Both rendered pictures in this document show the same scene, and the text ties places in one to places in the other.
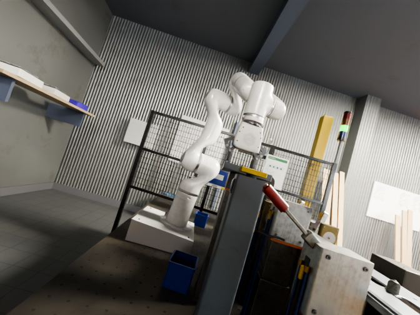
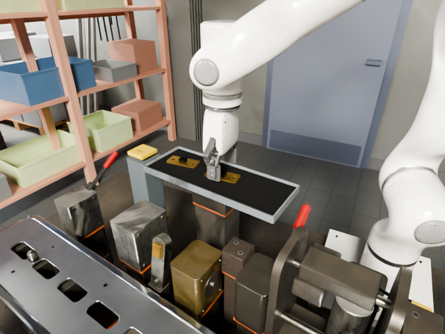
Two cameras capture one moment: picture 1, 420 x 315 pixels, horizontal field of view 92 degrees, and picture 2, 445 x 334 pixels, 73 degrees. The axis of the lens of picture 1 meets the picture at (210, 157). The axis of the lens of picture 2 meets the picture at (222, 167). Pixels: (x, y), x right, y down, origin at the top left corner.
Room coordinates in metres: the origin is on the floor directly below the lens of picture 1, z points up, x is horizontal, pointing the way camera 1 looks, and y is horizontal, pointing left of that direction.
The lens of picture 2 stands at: (1.07, -0.66, 1.55)
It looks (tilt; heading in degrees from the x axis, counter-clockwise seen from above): 30 degrees down; 120
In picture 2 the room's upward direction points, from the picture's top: straight up
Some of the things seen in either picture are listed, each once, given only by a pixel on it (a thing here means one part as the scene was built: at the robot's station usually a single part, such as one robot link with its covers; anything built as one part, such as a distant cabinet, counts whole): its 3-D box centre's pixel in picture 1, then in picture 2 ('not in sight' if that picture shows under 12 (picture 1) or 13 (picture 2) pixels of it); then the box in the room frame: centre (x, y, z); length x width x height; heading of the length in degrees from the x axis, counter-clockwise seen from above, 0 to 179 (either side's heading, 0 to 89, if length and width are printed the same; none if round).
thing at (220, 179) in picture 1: (219, 177); not in sight; (1.88, -0.14, 1.10); 0.30 x 0.17 x 0.13; 77
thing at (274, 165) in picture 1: (274, 172); not in sight; (1.96, -0.64, 1.30); 0.23 x 0.02 x 0.31; 86
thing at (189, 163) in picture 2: not in sight; (183, 160); (0.63, -0.11, 1.17); 0.08 x 0.04 x 0.01; 8
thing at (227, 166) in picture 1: (240, 172); (217, 177); (0.75, -0.12, 1.16); 0.37 x 0.14 x 0.02; 176
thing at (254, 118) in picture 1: (252, 120); (222, 97); (0.75, -0.11, 1.35); 0.09 x 0.08 x 0.03; 96
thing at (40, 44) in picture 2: not in sight; (31, 81); (-3.10, 1.52, 0.55); 1.11 x 0.74 x 1.10; 3
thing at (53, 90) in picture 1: (49, 90); not in sight; (2.40, 2.06, 1.48); 0.36 x 0.34 x 0.09; 3
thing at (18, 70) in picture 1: (14, 72); not in sight; (1.93, 2.04, 1.48); 0.37 x 0.35 x 0.09; 3
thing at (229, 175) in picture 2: not in sight; (222, 173); (0.75, -0.11, 1.17); 0.08 x 0.04 x 0.01; 6
